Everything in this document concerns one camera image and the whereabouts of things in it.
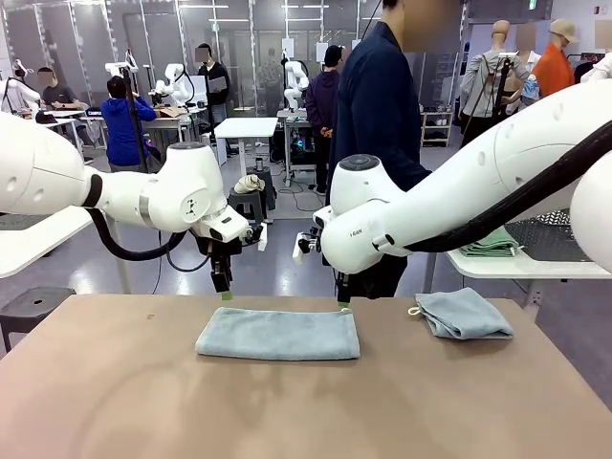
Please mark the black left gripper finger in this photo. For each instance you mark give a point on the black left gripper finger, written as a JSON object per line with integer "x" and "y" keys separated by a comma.
{"x": 228, "y": 287}
{"x": 218, "y": 283}

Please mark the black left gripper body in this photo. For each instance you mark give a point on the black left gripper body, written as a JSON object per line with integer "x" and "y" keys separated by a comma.
{"x": 221, "y": 255}

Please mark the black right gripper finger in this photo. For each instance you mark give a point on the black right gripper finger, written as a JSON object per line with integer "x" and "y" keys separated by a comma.
{"x": 348, "y": 294}
{"x": 341, "y": 295}

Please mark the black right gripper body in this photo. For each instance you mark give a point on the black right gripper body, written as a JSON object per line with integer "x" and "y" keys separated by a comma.
{"x": 345, "y": 279}

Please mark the light blue towel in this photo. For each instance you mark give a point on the light blue towel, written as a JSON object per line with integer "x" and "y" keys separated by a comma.
{"x": 277, "y": 334}
{"x": 468, "y": 315}

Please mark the green towel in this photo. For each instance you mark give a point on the green towel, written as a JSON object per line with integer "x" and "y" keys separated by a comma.
{"x": 492, "y": 244}

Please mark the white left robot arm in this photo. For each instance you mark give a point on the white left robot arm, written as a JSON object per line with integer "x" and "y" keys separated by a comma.
{"x": 57, "y": 167}

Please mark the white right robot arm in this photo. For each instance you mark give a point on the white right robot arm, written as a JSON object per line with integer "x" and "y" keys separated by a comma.
{"x": 478, "y": 181}

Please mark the grey plastic stool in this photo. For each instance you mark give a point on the grey plastic stool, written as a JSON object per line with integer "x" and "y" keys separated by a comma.
{"x": 246, "y": 205}

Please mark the beige cloth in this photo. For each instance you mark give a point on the beige cloth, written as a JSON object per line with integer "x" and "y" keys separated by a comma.
{"x": 248, "y": 184}

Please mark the dark plastic stool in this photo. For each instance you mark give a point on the dark plastic stool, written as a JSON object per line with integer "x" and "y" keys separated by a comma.
{"x": 33, "y": 311}
{"x": 270, "y": 184}

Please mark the steel tumbler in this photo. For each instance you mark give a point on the steel tumbler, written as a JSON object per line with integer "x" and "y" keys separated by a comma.
{"x": 261, "y": 165}

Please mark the white desk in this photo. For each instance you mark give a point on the white desk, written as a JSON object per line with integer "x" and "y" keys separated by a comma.
{"x": 246, "y": 126}

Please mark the white side table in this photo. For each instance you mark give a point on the white side table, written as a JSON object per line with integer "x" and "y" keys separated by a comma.
{"x": 502, "y": 270}
{"x": 28, "y": 253}

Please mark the black tripod stand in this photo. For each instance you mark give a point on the black tripod stand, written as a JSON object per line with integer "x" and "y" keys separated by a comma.
{"x": 499, "y": 86}
{"x": 136, "y": 124}

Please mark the person in blue hoodie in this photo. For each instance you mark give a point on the person in blue hoodie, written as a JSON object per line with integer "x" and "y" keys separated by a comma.
{"x": 122, "y": 129}

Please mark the standing person black clothes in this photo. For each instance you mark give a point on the standing person black clothes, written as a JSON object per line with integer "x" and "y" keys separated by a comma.
{"x": 212, "y": 81}

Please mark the person in purple hoodie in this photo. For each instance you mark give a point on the person in purple hoodie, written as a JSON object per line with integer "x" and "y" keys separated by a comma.
{"x": 320, "y": 105}

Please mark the wooden shoe shelf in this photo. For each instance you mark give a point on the wooden shoe shelf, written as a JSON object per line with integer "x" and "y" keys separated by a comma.
{"x": 437, "y": 129}

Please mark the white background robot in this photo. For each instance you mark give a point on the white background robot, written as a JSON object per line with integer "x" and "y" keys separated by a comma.
{"x": 19, "y": 91}
{"x": 294, "y": 86}
{"x": 174, "y": 81}

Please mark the person behind glass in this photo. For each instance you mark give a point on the person behind glass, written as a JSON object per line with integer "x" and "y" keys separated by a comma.
{"x": 271, "y": 81}

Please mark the person in navy jacket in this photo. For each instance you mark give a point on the person in navy jacket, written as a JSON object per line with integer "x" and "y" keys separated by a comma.
{"x": 378, "y": 95}

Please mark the seated person grey shirt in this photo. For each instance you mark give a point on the seated person grey shirt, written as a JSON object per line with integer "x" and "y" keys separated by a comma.
{"x": 57, "y": 95}

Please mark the mannequin in grey shirt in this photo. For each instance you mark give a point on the mannequin in grey shirt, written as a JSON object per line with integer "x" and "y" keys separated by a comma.
{"x": 483, "y": 86}

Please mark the person in white top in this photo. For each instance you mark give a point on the person in white top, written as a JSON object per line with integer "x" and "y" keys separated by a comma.
{"x": 528, "y": 72}

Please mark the mannequin in orange outfit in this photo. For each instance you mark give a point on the mannequin in orange outfit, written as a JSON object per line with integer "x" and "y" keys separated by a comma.
{"x": 554, "y": 72}

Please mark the mannequin in white shirt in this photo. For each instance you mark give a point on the mannequin in white shirt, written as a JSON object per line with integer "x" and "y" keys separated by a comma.
{"x": 600, "y": 69}

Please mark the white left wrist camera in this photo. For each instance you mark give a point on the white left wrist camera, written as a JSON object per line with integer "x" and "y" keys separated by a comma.
{"x": 262, "y": 236}

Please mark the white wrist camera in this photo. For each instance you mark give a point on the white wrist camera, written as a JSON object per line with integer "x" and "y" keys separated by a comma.
{"x": 299, "y": 248}
{"x": 262, "y": 236}

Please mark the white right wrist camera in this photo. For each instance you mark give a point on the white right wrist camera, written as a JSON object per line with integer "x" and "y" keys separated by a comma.
{"x": 299, "y": 248}

